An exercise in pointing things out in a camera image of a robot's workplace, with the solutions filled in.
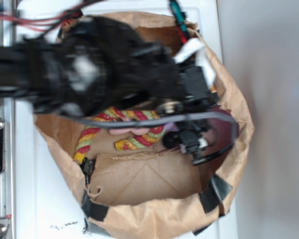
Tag black cable loop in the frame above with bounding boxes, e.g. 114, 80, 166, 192
77, 112, 238, 167

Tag multicolour twisted rope toy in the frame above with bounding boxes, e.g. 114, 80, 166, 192
73, 107, 165, 165

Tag pink plush toy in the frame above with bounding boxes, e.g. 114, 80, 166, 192
108, 127, 150, 135

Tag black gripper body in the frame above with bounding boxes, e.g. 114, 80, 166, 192
157, 66, 218, 159

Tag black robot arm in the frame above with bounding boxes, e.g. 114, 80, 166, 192
0, 16, 218, 161

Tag white cable label tags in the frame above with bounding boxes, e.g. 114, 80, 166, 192
173, 38, 216, 90

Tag brown paper bag tray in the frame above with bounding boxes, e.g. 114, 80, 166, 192
33, 11, 255, 239

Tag red wires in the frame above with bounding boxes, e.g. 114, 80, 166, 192
0, 0, 100, 32

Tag aluminium frame rail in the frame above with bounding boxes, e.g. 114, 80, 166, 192
0, 0, 16, 239

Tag green red connector cable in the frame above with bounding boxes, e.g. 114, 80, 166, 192
168, 0, 190, 44

